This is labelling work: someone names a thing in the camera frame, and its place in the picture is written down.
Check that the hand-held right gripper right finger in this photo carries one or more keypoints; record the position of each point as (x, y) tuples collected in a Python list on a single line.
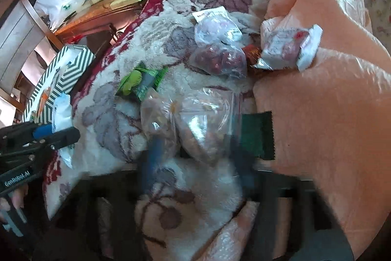
[(243, 160)]

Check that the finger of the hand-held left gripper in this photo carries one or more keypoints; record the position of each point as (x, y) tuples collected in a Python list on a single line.
[(42, 131), (65, 135)]

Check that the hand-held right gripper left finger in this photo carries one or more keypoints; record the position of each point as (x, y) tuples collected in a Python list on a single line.
[(152, 157)]

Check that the light blue white snack packet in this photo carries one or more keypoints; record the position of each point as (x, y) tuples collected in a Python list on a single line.
[(62, 112)]

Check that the dark green snack packet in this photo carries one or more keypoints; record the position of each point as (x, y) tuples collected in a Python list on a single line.
[(256, 135)]

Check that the clear zip bag of nuts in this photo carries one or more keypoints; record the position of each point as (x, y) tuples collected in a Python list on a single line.
[(207, 126)]

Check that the green white striped box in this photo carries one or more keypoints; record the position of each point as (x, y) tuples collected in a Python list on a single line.
[(73, 65)]

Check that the clear bag of red dates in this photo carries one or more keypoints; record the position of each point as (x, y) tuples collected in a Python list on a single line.
[(220, 60)]

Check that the red gold snack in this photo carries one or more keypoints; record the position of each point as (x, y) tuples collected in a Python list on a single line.
[(252, 51)]

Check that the white pink snack packet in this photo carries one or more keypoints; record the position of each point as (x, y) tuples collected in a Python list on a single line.
[(284, 47)]

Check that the clear bag of pale candies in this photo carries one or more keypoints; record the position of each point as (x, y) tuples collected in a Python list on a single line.
[(213, 27)]

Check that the person's left hand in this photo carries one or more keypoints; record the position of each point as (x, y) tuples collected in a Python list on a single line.
[(16, 198)]

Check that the floral fleece blanket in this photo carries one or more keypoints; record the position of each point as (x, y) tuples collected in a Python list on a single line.
[(122, 114)]

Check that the pink quilt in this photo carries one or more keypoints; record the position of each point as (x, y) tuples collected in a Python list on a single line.
[(320, 111)]

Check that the wooden chair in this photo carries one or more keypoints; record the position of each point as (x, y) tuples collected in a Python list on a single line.
[(21, 28)]

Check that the white plastic bag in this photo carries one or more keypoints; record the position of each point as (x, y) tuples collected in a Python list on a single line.
[(61, 8)]

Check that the wooden table with glass top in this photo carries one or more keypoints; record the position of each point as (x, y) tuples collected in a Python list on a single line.
[(100, 7)]

